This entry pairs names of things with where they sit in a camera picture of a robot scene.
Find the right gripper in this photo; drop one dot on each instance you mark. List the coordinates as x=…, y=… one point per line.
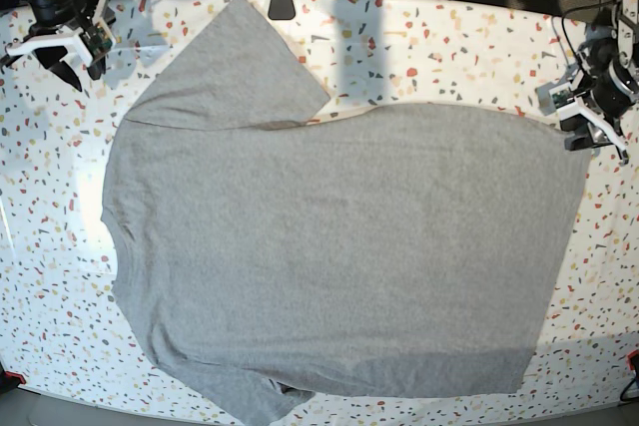
x=59, y=30

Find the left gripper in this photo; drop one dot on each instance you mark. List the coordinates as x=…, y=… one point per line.
x=602, y=96

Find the grey T-shirt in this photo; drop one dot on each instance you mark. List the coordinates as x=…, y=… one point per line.
x=408, y=252

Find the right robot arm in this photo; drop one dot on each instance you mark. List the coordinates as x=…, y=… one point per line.
x=61, y=27

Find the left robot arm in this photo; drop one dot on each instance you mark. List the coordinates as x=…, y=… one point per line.
x=622, y=38

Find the black table clamp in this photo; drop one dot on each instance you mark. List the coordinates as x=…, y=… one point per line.
x=282, y=10

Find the red corner clamp right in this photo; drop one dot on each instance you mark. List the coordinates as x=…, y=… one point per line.
x=633, y=362

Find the red corner clamp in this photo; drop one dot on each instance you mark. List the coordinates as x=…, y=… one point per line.
x=10, y=381
x=633, y=362

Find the red corner clamp left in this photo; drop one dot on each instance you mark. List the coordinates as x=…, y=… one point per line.
x=10, y=381

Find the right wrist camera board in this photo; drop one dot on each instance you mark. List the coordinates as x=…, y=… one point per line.
x=98, y=39

